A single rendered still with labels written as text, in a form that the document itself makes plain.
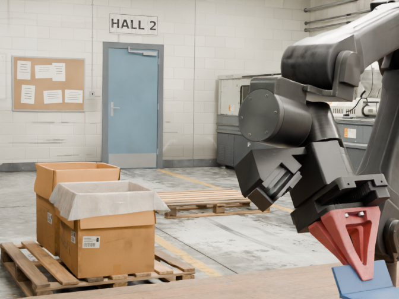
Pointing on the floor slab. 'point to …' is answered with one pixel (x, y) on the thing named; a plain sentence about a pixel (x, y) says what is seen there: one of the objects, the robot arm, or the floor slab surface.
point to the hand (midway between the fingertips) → (363, 273)
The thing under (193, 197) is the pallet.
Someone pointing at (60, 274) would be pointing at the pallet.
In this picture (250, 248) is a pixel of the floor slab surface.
